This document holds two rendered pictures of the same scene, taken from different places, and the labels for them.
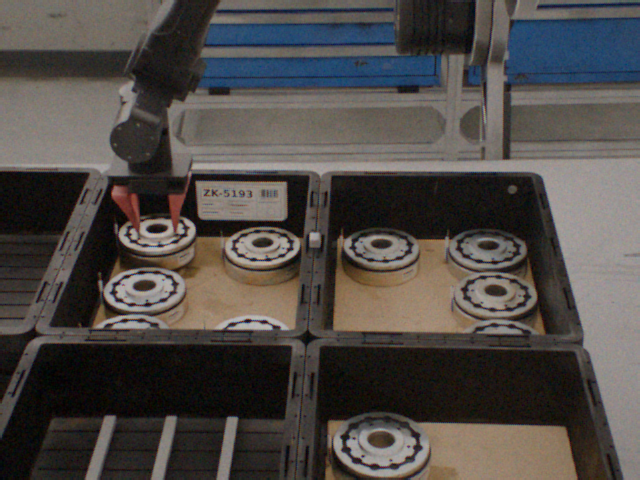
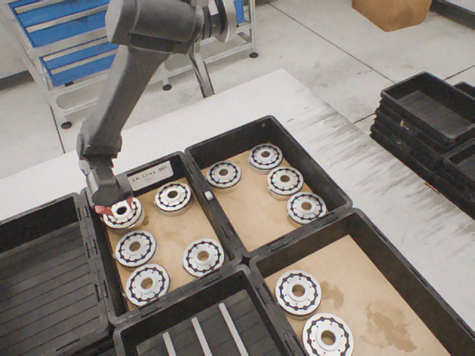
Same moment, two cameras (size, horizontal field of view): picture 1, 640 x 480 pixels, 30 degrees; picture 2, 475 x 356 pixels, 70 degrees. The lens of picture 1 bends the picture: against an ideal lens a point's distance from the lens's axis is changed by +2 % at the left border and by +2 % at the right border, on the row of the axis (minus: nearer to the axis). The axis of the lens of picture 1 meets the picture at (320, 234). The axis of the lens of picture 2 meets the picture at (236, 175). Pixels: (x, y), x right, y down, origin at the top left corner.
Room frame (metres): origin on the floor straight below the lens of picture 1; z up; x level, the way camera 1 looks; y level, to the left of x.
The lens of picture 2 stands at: (0.76, 0.15, 1.61)
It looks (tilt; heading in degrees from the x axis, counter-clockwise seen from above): 49 degrees down; 336
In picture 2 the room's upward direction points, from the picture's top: 7 degrees counter-clockwise
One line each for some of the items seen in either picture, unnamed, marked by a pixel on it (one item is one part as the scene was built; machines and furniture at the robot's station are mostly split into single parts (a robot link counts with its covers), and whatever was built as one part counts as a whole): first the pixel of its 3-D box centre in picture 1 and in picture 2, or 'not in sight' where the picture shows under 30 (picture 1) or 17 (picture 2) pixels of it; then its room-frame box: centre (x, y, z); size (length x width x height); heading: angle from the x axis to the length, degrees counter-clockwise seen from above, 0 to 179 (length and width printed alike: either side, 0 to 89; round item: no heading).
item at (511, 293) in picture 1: (495, 291); (285, 179); (1.26, -0.22, 0.86); 0.05 x 0.05 x 0.01
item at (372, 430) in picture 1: (381, 441); (297, 291); (0.98, -0.06, 0.86); 0.05 x 0.05 x 0.01
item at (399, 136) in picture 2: not in sight; (420, 137); (1.45, -1.18, 0.37); 0.40 x 0.30 x 0.45; 0
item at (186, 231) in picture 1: (157, 233); (122, 211); (1.39, 0.22, 0.88); 0.10 x 0.10 x 0.01
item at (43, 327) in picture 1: (194, 250); (154, 224); (1.28, 0.16, 0.92); 0.40 x 0.30 x 0.02; 177
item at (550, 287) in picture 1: (434, 288); (261, 188); (1.26, -0.14, 0.87); 0.40 x 0.30 x 0.11; 177
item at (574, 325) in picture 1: (436, 253); (260, 176); (1.26, -0.14, 0.92); 0.40 x 0.30 x 0.02; 177
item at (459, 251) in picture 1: (487, 249); (265, 156); (1.37, -0.22, 0.86); 0.10 x 0.10 x 0.01
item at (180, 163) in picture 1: (148, 151); (105, 184); (1.39, 0.22, 1.00); 0.10 x 0.07 x 0.07; 87
